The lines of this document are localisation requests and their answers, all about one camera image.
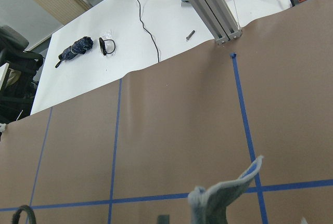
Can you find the grey towel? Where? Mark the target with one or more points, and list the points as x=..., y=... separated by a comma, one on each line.
x=209, y=205

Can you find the steel bolt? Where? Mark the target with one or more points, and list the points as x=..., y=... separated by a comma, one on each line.
x=190, y=35

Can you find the folded navy umbrella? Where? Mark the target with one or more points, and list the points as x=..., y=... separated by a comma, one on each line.
x=79, y=47

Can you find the black office chair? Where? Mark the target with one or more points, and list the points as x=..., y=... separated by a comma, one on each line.
x=19, y=89

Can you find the aluminium frame post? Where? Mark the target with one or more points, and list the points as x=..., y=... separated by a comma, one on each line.
x=218, y=18

